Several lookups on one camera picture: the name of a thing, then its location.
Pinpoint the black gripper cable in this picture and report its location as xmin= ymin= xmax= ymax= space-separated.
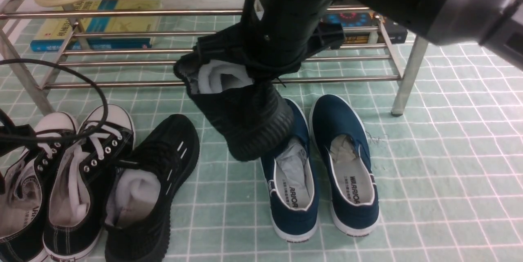
xmin=0 ymin=58 xmax=109 ymax=145

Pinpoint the black orange book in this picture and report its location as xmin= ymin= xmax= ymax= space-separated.
xmin=321 ymin=11 xmax=408 ymax=44

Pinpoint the navy slip-on shoe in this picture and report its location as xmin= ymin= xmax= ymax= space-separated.
xmin=260 ymin=99 xmax=320 ymax=243
xmin=308 ymin=94 xmax=380 ymax=237

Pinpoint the navy slip-on shoe left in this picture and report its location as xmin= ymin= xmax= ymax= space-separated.
xmin=260 ymin=99 xmax=320 ymax=243

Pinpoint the yellow blue book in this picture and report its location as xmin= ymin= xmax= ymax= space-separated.
xmin=30 ymin=0 xmax=162 ymax=52

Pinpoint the black canvas sneaker far left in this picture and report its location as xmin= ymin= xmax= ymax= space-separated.
xmin=0 ymin=112 xmax=79 ymax=262

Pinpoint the black canvas sneaker white toe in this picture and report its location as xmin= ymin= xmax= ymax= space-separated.
xmin=43 ymin=104 xmax=136 ymax=262

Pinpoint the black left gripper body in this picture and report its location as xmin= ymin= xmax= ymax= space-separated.
xmin=0 ymin=110 xmax=37 ymax=157

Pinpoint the navy slip-on shoe right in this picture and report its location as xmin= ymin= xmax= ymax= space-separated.
xmin=308 ymin=94 xmax=380 ymax=237

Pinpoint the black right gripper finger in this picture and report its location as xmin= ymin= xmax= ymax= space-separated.
xmin=306 ymin=23 xmax=345 ymax=56
xmin=196 ymin=23 xmax=250 ymax=66

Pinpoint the black knit sneaker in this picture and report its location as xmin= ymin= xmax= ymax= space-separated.
xmin=103 ymin=114 xmax=200 ymax=262
xmin=173 ymin=46 xmax=294 ymax=161

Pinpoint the silver metal shoe rack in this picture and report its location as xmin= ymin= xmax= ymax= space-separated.
xmin=1 ymin=0 xmax=429 ymax=116

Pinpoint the green checkered floor mat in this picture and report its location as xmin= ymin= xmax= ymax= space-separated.
xmin=0 ymin=2 xmax=523 ymax=262

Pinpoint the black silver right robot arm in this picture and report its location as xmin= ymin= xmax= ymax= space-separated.
xmin=194 ymin=0 xmax=522 ymax=76

